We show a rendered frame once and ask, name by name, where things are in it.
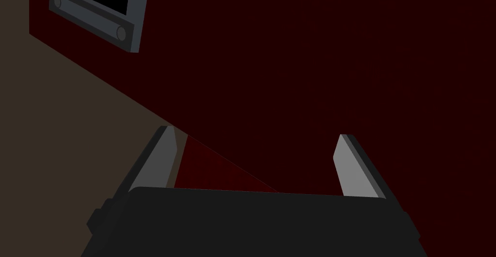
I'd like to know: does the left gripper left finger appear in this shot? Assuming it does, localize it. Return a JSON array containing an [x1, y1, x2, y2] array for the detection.
[[127, 125, 178, 193]]

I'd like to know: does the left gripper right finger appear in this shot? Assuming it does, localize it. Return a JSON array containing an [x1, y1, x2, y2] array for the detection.
[[333, 134, 387, 200]]

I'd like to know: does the grey framed appliance door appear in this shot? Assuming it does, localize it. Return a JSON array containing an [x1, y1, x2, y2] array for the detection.
[[49, 0, 151, 54]]

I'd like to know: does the grey bar handle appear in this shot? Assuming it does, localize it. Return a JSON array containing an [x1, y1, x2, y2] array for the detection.
[[52, 0, 127, 42]]

